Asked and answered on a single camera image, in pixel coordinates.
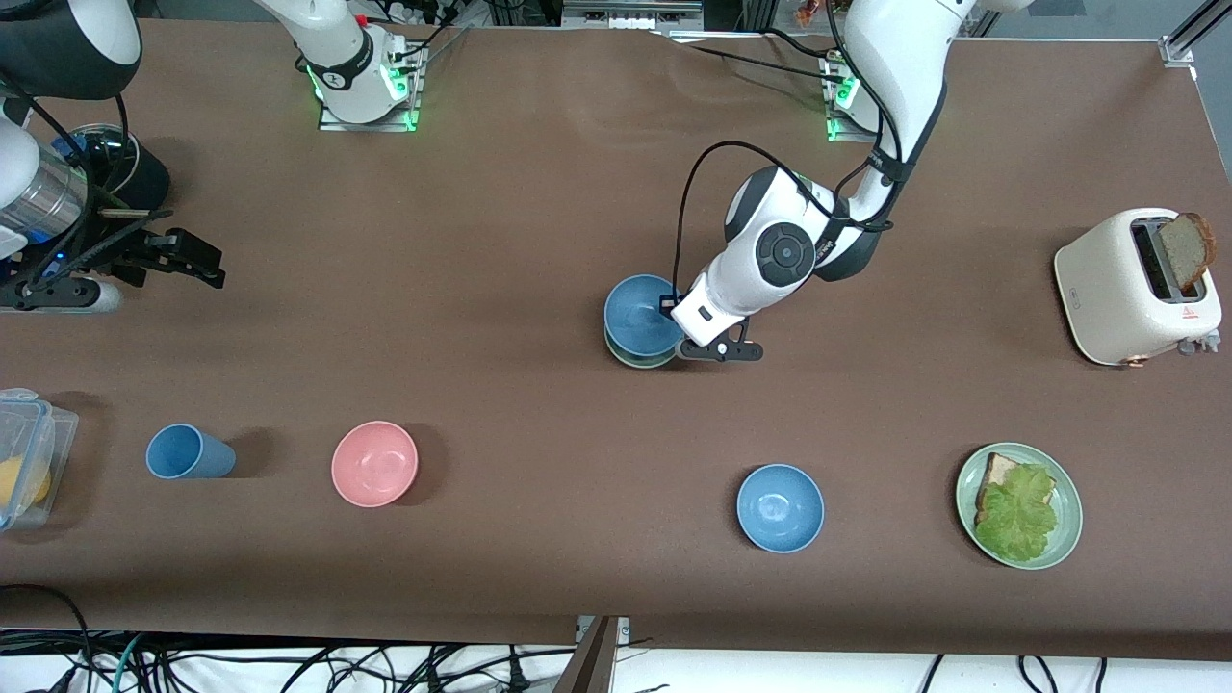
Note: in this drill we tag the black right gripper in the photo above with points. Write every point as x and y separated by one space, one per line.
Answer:
115 252

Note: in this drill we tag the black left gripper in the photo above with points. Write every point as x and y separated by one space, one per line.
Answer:
668 305

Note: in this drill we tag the blue bowl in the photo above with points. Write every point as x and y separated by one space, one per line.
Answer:
780 507
637 313

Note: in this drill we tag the green bowl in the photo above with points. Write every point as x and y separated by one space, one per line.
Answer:
640 362

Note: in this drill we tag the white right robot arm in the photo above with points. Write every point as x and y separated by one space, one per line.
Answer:
337 48

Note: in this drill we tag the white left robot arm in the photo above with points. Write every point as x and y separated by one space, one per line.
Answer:
895 77

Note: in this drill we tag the pink bowl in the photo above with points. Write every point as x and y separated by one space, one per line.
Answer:
373 463

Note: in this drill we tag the blue cup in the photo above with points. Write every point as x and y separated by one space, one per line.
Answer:
188 452

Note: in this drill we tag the brown table cover sheet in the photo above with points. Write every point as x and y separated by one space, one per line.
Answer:
481 192

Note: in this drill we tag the clear plastic food container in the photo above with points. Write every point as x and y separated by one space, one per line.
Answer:
43 433

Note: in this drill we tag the yellow food piece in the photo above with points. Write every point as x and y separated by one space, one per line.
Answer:
19 481

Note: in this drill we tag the bread slice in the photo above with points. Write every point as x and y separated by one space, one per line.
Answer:
996 474

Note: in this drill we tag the green lettuce leaf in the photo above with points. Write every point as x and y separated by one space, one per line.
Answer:
1020 515

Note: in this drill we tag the cream white toaster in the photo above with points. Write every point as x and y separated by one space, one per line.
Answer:
1107 289

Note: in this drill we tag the green plate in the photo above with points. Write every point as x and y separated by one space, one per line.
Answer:
1066 539

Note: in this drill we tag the brown toast slice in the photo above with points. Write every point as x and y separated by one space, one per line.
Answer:
1186 250

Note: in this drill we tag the aluminium corner profile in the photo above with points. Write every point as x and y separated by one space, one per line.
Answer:
1189 43

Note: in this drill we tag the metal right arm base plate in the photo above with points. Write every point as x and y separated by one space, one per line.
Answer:
371 123

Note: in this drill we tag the metal table edge bracket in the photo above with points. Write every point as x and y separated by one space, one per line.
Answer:
602 654

